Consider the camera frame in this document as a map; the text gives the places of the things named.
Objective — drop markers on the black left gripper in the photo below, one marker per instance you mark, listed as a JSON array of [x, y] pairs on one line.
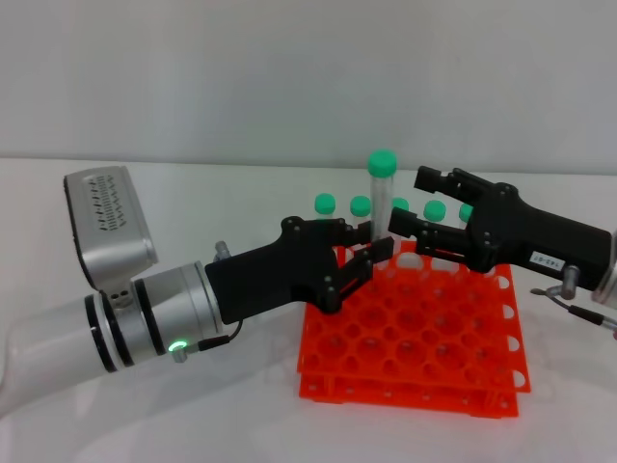
[[284, 275]]

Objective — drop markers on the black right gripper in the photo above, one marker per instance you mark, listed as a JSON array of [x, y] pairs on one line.
[[525, 236]]

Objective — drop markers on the green-capped clear test tube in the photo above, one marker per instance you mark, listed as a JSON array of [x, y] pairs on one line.
[[401, 205], [325, 203], [360, 206], [465, 212], [434, 210], [382, 162]]

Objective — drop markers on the orange plastic test tube rack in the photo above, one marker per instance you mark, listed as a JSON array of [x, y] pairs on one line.
[[410, 337]]

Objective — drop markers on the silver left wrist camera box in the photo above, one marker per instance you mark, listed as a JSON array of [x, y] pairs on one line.
[[108, 226]]

